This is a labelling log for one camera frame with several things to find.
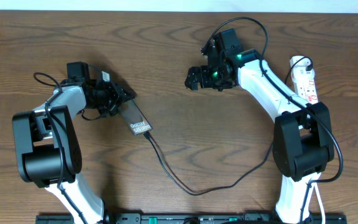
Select black charger cable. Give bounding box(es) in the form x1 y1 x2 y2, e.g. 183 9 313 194
143 55 314 197

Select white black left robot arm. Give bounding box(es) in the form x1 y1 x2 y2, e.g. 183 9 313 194
12 78 135 223

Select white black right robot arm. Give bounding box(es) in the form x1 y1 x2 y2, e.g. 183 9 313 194
185 50 335 223

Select white power strip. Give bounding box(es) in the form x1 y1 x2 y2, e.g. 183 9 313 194
290 55 318 104

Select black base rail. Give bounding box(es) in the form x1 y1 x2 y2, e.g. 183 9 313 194
35 212 347 224

